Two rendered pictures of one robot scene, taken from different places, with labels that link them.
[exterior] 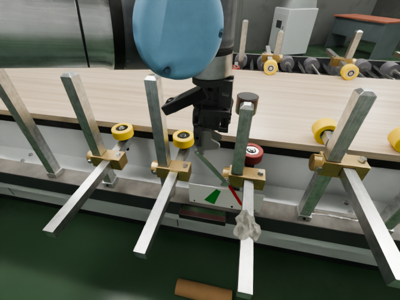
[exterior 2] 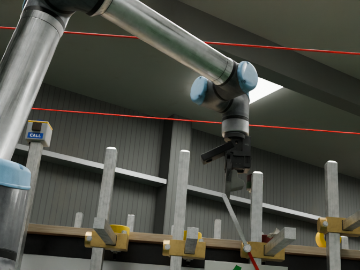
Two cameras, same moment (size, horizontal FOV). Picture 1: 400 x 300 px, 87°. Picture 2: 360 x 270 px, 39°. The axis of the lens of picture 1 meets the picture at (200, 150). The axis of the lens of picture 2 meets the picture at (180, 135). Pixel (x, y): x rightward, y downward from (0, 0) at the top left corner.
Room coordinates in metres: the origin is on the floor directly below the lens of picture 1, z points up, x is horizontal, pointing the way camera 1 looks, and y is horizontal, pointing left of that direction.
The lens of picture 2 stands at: (-1.08, 0.45, 0.59)
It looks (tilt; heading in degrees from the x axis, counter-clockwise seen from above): 21 degrees up; 349
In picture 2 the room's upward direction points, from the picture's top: 5 degrees clockwise
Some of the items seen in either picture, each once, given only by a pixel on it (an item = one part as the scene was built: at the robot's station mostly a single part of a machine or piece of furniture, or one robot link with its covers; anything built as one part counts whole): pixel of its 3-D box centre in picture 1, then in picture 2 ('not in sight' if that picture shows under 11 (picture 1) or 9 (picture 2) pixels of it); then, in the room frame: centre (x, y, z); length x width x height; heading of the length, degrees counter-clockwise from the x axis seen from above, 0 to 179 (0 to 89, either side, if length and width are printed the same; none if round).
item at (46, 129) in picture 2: not in sight; (38, 134); (0.65, 0.62, 1.18); 0.07 x 0.07 x 0.08; 78
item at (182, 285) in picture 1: (203, 292); not in sight; (0.41, -0.02, 0.04); 0.30 x 0.08 x 0.08; 78
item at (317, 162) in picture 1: (336, 165); (339, 226); (0.44, -0.39, 0.94); 0.14 x 0.06 x 0.05; 78
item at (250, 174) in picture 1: (243, 176); (262, 251); (0.49, -0.14, 0.84); 0.14 x 0.06 x 0.05; 78
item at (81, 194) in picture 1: (97, 175); (109, 237); (0.50, 0.35, 0.84); 0.44 x 0.03 x 0.04; 168
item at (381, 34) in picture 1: (362, 35); not in sight; (5.67, -3.90, 0.37); 1.37 x 0.71 x 0.74; 19
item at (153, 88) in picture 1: (162, 147); (179, 219); (0.54, 0.12, 0.92); 0.04 x 0.04 x 0.48; 78
